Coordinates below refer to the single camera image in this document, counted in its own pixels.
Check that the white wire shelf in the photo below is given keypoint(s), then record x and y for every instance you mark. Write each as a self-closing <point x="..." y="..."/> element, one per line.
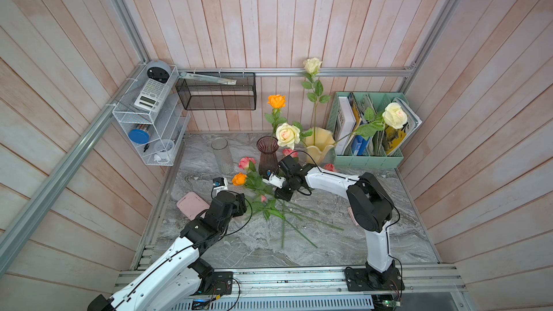
<point x="169" y="123"/>

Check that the purple glass vase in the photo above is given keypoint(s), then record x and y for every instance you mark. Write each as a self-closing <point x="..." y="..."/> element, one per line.
<point x="268" y="163"/>

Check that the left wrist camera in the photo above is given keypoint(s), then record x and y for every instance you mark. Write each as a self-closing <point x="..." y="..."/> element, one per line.
<point x="219" y="184"/>

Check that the pink case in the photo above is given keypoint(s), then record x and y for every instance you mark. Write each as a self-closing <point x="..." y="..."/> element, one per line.
<point x="191" y="205"/>

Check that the orange rose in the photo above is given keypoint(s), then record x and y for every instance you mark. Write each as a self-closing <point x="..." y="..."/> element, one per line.
<point x="274" y="117"/>
<point x="254" y="182"/>
<point x="292" y="216"/>

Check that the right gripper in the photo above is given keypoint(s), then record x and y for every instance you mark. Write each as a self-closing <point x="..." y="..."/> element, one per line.
<point x="281" y="195"/>

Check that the yellow ruffled vase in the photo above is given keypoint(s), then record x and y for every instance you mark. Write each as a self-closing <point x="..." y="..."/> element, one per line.
<point x="318" y="145"/>

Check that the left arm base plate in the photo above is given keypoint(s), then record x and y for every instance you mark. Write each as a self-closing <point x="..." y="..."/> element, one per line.
<point x="216" y="283"/>

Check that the white book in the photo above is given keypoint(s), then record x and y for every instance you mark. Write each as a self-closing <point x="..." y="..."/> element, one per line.
<point x="345" y="123"/>

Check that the blue lid jar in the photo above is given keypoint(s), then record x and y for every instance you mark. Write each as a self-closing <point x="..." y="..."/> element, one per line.
<point x="140" y="134"/>

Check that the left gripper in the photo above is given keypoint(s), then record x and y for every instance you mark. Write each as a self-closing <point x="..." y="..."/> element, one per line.
<point x="239" y="205"/>

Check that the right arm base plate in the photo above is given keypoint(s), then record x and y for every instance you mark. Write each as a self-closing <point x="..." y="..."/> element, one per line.
<point x="369" y="279"/>

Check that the pink rose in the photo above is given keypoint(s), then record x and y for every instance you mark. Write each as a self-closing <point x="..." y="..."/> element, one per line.
<point x="290" y="152"/>
<point x="247" y="164"/>
<point x="329" y="167"/>

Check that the blue folder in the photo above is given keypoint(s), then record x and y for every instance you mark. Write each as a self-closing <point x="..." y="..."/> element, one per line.
<point x="359" y="145"/>

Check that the clear glass vase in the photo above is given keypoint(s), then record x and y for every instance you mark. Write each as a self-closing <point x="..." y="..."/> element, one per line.
<point x="223" y="156"/>

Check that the black wire basket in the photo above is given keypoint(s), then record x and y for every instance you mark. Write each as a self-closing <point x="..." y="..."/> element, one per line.
<point x="199" y="95"/>

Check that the yellow magazine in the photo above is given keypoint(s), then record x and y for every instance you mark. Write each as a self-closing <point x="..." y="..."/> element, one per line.
<point x="393" y="138"/>

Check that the white mug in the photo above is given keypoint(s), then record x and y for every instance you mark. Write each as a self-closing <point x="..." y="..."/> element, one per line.
<point x="163" y="151"/>

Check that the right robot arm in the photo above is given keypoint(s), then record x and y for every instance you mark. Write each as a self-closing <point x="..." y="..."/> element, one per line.
<point x="370" y="204"/>

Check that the round grey alarm clock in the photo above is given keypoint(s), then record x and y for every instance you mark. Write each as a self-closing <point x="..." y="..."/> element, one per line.
<point x="159" y="71"/>

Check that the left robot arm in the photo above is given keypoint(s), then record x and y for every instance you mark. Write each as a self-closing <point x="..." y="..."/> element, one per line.
<point x="180" y="271"/>

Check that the paper strip on basket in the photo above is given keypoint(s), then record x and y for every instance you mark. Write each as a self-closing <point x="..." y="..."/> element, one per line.
<point x="206" y="78"/>

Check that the mint green file organizer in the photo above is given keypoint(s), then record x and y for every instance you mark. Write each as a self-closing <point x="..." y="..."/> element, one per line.
<point x="379" y="99"/>

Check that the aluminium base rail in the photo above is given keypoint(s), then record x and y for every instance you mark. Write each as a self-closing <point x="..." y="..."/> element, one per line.
<point x="274" y="282"/>

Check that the white desk calculator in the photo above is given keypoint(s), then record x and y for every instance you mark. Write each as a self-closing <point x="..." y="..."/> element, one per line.
<point x="152" y="96"/>

